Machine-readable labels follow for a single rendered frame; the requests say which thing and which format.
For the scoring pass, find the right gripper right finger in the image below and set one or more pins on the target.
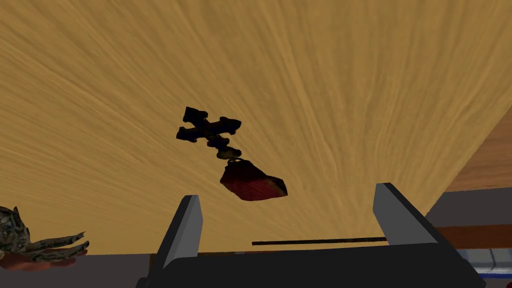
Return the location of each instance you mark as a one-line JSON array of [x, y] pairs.
[[400, 222]]

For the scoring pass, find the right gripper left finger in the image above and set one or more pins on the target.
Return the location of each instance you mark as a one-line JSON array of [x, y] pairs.
[[186, 232]]

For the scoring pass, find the dark red pouch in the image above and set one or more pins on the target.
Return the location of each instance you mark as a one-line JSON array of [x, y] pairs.
[[252, 183]]

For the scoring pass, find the thin black pen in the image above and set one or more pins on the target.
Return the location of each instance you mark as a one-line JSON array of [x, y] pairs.
[[316, 241]]

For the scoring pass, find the potted plant with grey leaves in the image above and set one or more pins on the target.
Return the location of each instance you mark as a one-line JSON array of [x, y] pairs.
[[28, 246]]

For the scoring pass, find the wooden table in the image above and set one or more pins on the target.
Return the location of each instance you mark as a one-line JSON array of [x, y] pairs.
[[280, 72]]

